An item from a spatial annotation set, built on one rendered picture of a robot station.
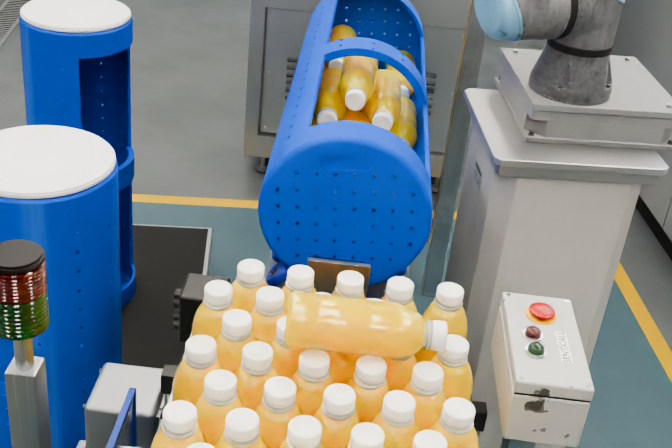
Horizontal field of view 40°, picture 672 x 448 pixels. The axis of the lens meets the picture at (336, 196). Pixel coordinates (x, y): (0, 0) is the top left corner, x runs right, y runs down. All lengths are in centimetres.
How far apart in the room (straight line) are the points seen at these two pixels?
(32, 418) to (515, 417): 61
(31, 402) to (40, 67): 141
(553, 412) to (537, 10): 69
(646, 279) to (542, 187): 200
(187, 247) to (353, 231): 167
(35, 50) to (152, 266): 90
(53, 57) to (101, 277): 81
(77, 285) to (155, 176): 214
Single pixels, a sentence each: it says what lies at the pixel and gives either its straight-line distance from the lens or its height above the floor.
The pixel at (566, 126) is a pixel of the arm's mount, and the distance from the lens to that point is 174.
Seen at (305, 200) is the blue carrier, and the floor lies 111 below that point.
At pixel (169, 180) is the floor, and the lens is 386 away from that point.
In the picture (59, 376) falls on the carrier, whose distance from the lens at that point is 189.
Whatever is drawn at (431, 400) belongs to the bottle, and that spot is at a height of 107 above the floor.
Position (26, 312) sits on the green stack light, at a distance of 111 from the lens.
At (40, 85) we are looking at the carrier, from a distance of 251.
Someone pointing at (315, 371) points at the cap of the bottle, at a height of 110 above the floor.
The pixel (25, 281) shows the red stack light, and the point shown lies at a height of 124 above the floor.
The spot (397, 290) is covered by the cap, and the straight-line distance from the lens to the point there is 133.
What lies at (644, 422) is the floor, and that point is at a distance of 301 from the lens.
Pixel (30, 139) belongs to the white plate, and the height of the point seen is 104.
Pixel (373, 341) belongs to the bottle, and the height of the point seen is 114.
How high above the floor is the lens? 185
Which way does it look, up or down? 29 degrees down
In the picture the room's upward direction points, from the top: 6 degrees clockwise
